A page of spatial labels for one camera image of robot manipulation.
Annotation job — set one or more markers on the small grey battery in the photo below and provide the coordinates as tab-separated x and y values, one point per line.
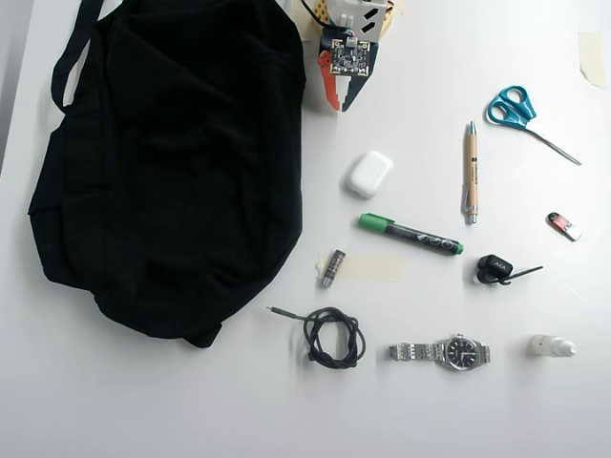
332	268

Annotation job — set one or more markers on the white earbuds case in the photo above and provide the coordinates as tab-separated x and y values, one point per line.
367	174

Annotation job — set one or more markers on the bare camera circuit board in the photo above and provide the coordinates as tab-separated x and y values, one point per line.
348	55

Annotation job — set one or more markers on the green whiteboard marker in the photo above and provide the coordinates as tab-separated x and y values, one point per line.
410	235

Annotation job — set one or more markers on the grey teal white robot arm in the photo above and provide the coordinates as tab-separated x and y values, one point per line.
353	12

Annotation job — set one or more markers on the yellow perforated robot base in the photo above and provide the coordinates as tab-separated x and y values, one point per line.
321	9

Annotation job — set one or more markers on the black fabric bag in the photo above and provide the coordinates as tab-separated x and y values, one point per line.
167	167

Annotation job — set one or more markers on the silver metal wristwatch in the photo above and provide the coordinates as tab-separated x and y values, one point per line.
460	352

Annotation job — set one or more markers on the beige masking tape piece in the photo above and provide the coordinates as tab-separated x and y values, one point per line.
297	19
592	57
398	6

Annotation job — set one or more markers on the small white dropper bottle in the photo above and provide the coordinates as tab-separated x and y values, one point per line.
544	346

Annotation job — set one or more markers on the wooden ballpoint pen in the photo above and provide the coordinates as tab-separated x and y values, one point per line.
471	172

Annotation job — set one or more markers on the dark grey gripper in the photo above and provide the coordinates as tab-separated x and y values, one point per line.
335	97

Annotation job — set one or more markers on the long beige masking tape strip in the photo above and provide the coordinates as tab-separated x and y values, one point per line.
372	268

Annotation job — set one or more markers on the red USB stick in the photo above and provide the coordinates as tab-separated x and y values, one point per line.
563	226

